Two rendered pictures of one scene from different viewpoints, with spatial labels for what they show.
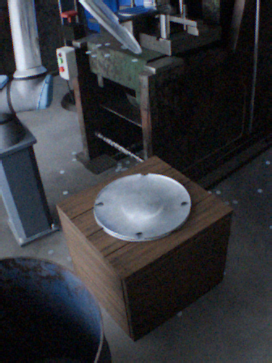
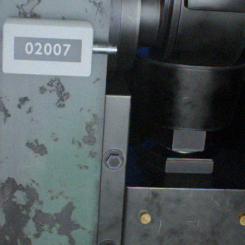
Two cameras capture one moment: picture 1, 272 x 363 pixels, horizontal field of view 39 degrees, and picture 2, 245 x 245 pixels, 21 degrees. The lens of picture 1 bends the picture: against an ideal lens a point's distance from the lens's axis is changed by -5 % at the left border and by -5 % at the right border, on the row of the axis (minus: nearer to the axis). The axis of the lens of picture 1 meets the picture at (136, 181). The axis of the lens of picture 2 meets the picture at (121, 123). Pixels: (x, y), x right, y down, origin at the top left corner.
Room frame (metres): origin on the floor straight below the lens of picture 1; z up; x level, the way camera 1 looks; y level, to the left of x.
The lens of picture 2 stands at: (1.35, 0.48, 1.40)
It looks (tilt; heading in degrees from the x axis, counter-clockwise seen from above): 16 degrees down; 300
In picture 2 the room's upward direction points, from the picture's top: 4 degrees clockwise
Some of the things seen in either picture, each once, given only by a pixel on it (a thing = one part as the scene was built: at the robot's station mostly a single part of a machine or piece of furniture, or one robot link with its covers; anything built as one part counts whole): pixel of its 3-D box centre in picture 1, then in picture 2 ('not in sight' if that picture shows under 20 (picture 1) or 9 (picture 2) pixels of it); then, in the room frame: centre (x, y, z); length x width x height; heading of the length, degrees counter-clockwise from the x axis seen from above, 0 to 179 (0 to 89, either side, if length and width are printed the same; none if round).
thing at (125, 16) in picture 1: (125, 28); not in sight; (1.53, -0.01, 0.72); 0.25 x 0.14 x 0.14; 127
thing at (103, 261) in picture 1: (145, 246); not in sight; (0.90, -0.01, 0.18); 0.40 x 0.38 x 0.35; 123
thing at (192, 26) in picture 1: (187, 17); not in sight; (1.50, -0.25, 0.76); 0.17 x 0.06 x 0.10; 37
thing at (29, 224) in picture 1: (19, 185); not in sight; (1.22, 0.46, 0.23); 0.19 x 0.19 x 0.45; 29
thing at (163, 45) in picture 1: (158, 29); not in sight; (1.64, -0.15, 0.68); 0.45 x 0.30 x 0.06; 37
